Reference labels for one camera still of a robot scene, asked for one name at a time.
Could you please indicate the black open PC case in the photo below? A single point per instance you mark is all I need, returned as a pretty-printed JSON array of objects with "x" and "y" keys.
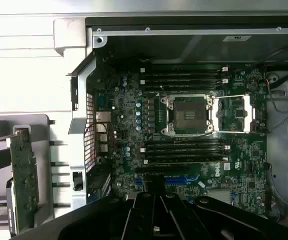
[{"x": 79, "y": 100}]

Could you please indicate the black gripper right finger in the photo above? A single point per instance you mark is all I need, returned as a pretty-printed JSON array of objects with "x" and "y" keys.
[{"x": 173, "y": 217}]

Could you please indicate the CPU socket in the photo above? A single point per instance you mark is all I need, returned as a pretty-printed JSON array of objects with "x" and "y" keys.
[{"x": 186, "y": 115}]

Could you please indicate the green motherboard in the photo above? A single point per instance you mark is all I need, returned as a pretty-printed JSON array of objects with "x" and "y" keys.
[{"x": 246, "y": 155}]

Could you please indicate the silver socket cover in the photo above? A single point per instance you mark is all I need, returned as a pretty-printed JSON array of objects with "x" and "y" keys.
[{"x": 217, "y": 112}]

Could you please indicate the grey parts rack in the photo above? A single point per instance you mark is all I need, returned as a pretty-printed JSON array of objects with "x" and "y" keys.
[{"x": 44, "y": 155}]

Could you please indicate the thin metal locking lever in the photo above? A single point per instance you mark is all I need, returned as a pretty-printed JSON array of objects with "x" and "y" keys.
[{"x": 161, "y": 87}]

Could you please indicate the black RAM slot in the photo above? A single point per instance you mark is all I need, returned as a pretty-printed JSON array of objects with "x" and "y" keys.
[
  {"x": 183, "y": 75},
  {"x": 183, "y": 81},
  {"x": 183, "y": 69},
  {"x": 183, "y": 154},
  {"x": 183, "y": 149},
  {"x": 183, "y": 87},
  {"x": 183, "y": 143}
]

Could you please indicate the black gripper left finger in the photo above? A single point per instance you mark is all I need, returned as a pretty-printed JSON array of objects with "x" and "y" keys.
[{"x": 141, "y": 215}]

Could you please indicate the long black expansion slot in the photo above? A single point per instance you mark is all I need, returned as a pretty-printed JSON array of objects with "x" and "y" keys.
[{"x": 158, "y": 168}]

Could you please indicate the silver chipset heatsink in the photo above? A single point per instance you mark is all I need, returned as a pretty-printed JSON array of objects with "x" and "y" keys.
[{"x": 218, "y": 193}]

